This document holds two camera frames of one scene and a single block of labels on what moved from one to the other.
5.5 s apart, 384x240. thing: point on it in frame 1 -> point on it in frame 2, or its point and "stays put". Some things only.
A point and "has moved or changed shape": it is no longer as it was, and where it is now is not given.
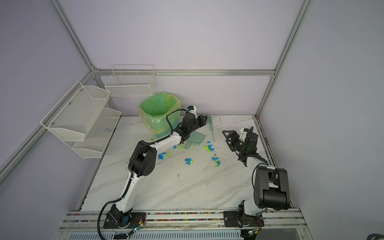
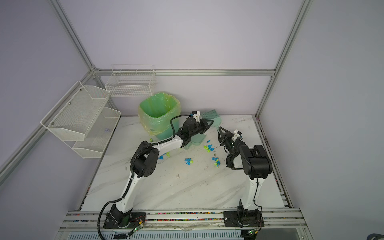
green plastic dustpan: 195,137 stays put
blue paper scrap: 160,156 stays put
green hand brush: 210,125 has moved or changed shape
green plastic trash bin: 153,110 stays put
